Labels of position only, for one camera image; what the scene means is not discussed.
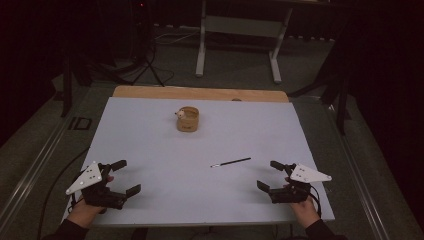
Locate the black tripod stand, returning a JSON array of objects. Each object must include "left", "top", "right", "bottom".
[{"left": 114, "top": 0, "right": 167, "bottom": 88}]

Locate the pale grey table mat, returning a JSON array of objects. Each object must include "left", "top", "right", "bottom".
[{"left": 61, "top": 96, "right": 336, "bottom": 228}]

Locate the black pen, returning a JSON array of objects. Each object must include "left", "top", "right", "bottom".
[{"left": 209, "top": 156, "right": 252, "bottom": 169}]

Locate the white metal desk frame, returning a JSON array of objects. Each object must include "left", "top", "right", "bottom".
[{"left": 195, "top": 0, "right": 295, "bottom": 85}]

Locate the person's right hand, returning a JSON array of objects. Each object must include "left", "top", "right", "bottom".
[{"left": 288, "top": 196, "right": 321, "bottom": 230}]

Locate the black metal stand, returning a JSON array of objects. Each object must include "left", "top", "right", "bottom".
[{"left": 287, "top": 33, "right": 352, "bottom": 136}]

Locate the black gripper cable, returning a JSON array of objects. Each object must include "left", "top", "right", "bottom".
[
  {"left": 308, "top": 184, "right": 323, "bottom": 218},
  {"left": 67, "top": 194, "right": 85, "bottom": 215}
]

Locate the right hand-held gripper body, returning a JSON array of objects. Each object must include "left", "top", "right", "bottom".
[{"left": 268, "top": 162, "right": 333, "bottom": 205}]

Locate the white floor cable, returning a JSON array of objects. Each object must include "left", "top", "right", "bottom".
[{"left": 154, "top": 30, "right": 202, "bottom": 47}]

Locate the metal floor rail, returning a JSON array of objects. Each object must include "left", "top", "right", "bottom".
[
  {"left": 328, "top": 102, "right": 392, "bottom": 240},
  {"left": 0, "top": 111, "right": 78, "bottom": 228}
]

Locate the round wooden pen holder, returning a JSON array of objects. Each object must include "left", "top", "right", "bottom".
[{"left": 176, "top": 106, "right": 200, "bottom": 133}]

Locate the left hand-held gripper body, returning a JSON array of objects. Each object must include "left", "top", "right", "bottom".
[{"left": 65, "top": 161, "right": 128, "bottom": 211}]

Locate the person's left hand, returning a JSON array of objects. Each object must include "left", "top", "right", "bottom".
[{"left": 66, "top": 199, "right": 108, "bottom": 230}]

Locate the black floor bracket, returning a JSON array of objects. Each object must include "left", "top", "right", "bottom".
[{"left": 67, "top": 116, "right": 93, "bottom": 131}]

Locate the long black cable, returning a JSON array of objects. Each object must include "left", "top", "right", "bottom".
[{"left": 35, "top": 146, "right": 92, "bottom": 240}]

